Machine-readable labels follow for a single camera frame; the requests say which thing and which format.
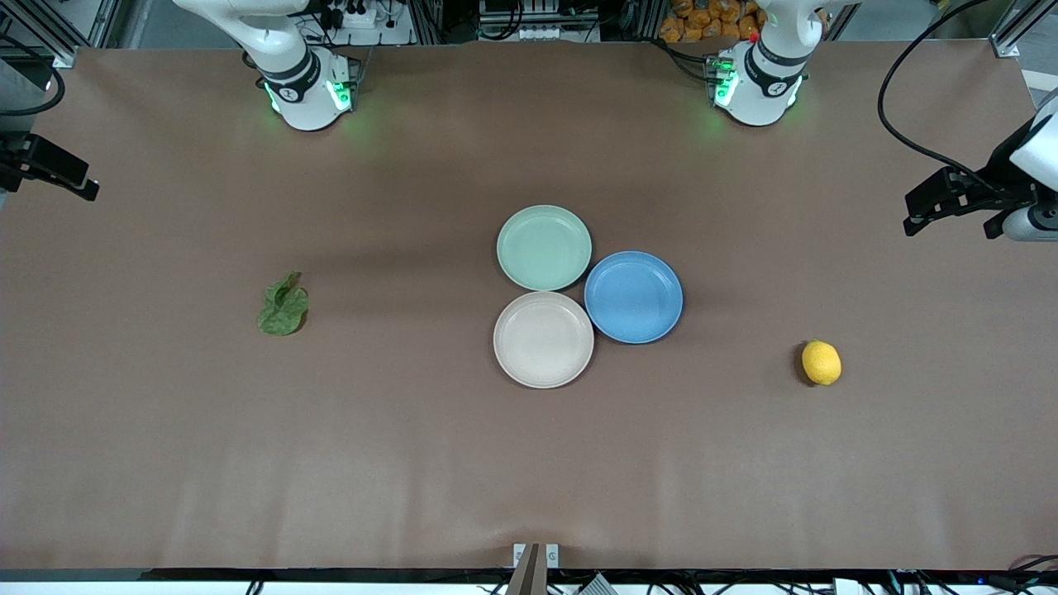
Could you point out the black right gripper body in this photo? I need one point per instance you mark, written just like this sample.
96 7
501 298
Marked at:
23 160

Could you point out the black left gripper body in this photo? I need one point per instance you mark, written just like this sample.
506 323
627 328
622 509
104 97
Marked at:
998 173

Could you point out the yellow lemon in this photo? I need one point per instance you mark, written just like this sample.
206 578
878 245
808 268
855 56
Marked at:
821 363

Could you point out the green lettuce leaf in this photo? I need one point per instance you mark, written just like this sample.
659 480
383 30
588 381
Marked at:
283 307

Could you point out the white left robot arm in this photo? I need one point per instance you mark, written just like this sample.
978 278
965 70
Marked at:
764 87

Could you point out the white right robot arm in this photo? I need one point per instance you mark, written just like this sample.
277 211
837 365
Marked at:
302 91

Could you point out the orange packaged goods pile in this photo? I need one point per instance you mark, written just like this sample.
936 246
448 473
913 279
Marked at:
711 21

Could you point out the blue plate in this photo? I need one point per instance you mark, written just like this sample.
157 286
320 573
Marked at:
633 297

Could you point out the white power strip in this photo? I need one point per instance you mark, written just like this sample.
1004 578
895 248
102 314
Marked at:
357 16

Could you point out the light green plate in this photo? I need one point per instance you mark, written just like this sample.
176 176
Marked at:
544 248

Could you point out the beige plate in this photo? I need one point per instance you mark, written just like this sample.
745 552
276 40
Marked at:
543 340

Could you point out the aluminium frame post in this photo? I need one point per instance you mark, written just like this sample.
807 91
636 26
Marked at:
50 37
1007 33

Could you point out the brown camera mount bracket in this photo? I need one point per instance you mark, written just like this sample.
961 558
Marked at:
534 570

